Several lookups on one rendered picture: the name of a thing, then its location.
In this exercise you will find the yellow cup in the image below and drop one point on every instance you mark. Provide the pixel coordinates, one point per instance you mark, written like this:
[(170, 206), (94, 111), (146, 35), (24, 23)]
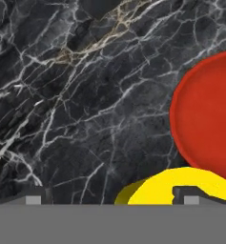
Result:
[(155, 190)]

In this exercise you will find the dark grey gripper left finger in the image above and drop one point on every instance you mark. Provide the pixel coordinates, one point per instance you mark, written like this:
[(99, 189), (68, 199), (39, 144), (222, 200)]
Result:
[(33, 199)]

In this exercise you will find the red bowl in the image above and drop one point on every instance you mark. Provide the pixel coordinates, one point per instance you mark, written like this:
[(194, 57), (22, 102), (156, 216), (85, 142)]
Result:
[(206, 117)]

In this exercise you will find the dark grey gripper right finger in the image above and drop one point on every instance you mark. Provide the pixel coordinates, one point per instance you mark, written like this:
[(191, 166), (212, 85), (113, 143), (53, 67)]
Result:
[(191, 197)]

